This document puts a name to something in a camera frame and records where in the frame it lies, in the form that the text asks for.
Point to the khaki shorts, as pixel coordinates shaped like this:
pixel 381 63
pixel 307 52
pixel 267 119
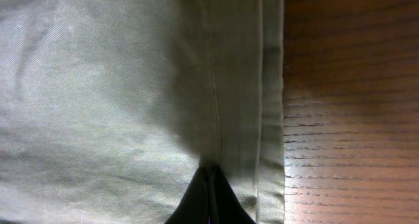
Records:
pixel 109 107

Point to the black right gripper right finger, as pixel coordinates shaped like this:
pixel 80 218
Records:
pixel 225 207

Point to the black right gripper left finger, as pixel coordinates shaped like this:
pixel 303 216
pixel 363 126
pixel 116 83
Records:
pixel 194 206

